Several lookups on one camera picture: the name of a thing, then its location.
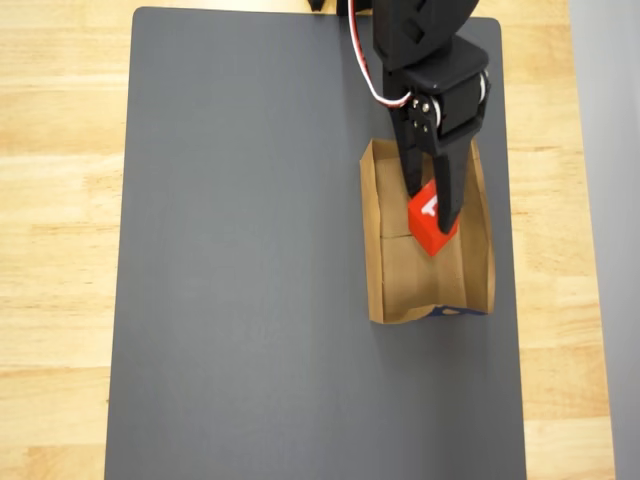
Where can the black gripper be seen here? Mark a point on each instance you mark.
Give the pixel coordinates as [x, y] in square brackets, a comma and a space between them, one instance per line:
[456, 111]

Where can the red cube with white mark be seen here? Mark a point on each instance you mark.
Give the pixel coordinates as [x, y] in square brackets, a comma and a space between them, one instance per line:
[431, 236]

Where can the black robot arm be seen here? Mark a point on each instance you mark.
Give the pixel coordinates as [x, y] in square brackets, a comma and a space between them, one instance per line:
[420, 30]

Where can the brown paper box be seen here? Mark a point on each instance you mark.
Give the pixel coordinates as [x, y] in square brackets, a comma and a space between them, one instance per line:
[425, 287]

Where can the dark grey rubber mat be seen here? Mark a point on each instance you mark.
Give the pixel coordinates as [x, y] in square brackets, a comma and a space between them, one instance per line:
[240, 260]

